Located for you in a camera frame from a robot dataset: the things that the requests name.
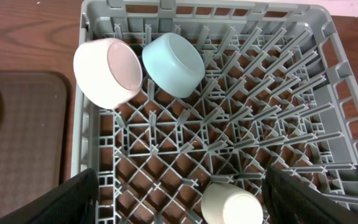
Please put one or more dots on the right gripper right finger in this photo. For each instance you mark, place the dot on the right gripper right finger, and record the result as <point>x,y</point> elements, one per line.
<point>288,200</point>

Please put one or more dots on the light blue bowl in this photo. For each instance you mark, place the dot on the light blue bowl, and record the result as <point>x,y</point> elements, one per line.
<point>174,64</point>

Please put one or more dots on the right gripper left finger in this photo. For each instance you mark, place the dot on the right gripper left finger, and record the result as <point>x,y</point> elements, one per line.
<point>73,201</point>

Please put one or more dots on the grey plastic dishwasher rack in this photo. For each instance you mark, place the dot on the grey plastic dishwasher rack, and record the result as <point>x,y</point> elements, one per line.
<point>278,91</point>

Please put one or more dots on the brown plastic serving tray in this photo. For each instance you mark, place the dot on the brown plastic serving tray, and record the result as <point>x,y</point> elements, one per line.
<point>32,119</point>

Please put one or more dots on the small white cup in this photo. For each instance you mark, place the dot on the small white cup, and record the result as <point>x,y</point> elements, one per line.
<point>223,203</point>

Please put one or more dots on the pale pink bowl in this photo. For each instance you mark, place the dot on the pale pink bowl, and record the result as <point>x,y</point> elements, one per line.
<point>107,71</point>

